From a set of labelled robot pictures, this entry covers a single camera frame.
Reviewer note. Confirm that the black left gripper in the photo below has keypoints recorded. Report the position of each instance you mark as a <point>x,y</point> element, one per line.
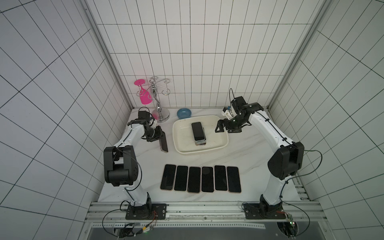
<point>159,132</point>

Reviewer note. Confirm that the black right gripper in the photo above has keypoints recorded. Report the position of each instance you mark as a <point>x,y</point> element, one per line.
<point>226,125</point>

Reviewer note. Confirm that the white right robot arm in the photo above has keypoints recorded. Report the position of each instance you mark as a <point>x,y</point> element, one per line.
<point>285,162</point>

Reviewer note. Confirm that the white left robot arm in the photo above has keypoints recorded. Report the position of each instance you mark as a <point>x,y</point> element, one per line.
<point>122,169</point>

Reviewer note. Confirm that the white plastic storage box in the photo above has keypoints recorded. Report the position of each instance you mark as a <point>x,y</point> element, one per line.
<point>184,140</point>

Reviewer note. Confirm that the chrome glass holder stand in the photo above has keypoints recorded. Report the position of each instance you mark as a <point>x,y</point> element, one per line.
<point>160,113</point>

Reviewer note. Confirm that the pink plastic wine glass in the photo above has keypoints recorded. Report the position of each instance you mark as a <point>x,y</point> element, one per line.
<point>143,93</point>

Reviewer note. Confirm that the blue ceramic bowl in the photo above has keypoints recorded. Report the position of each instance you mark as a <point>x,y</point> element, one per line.
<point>184,113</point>

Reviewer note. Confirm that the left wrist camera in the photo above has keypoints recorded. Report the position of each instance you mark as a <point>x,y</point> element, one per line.
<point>144,115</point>

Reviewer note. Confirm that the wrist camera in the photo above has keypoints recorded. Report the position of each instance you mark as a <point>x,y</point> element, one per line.
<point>234,107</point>
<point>144,115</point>

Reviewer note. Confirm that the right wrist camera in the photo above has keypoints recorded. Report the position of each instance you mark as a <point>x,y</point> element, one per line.
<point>234,107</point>

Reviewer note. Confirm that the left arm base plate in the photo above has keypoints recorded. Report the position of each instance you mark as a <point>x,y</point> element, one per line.
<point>147,212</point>

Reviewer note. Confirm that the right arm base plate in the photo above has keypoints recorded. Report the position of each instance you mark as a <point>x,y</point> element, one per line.
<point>262,211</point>

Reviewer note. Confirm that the aluminium mounting rail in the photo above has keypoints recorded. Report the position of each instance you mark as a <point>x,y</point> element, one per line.
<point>203,214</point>

